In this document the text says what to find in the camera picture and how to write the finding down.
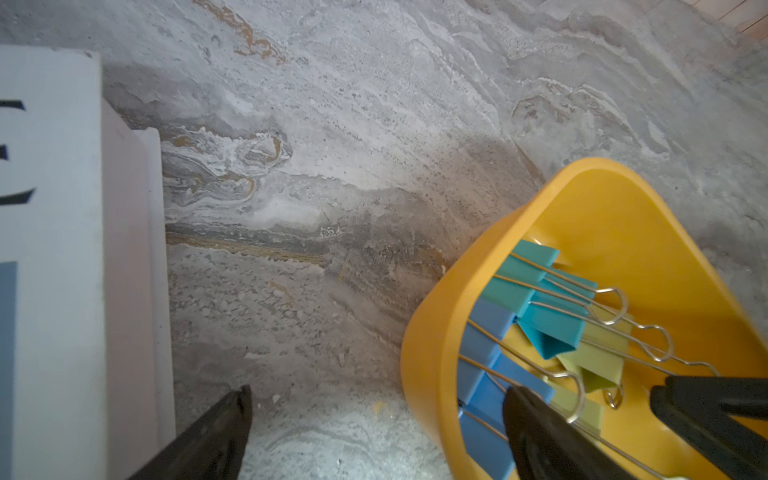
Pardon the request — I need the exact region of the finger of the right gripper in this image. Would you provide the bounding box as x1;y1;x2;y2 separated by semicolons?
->
649;376;767;479

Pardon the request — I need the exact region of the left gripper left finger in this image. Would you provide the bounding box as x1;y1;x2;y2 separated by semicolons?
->
130;385;253;480

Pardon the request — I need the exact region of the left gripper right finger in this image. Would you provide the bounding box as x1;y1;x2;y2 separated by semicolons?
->
503;385;632;480

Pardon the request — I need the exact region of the yellow binder clip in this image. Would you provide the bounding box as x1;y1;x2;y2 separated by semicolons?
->
556;317;721;412
548;383;688;480

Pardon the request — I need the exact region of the blue binder clip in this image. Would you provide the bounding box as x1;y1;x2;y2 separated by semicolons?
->
457;349;554;479
457;298;586;424

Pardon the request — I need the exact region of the yellow plastic storage box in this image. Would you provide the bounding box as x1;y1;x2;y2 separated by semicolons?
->
401;158;767;479

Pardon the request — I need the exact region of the LOEWE magazine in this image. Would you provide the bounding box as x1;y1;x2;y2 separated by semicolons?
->
1;45;176;479

